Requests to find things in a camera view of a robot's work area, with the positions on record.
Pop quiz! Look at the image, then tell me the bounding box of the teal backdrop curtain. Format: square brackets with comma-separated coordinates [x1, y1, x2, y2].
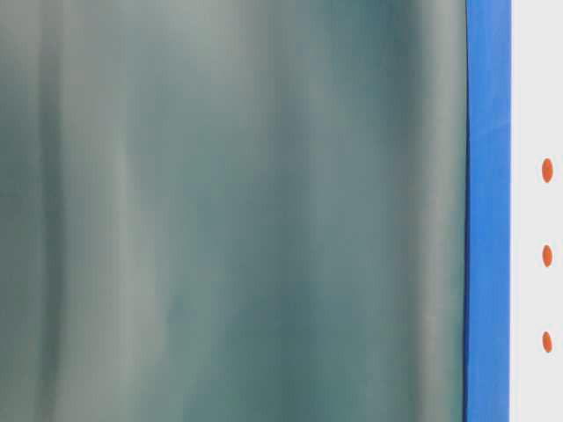
[1, 1, 466, 421]

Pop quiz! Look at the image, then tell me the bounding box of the blue table cloth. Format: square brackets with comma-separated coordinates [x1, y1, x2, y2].
[464, 1, 511, 421]

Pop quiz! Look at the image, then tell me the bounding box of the large white foam board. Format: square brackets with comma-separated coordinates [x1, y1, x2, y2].
[510, 1, 562, 421]

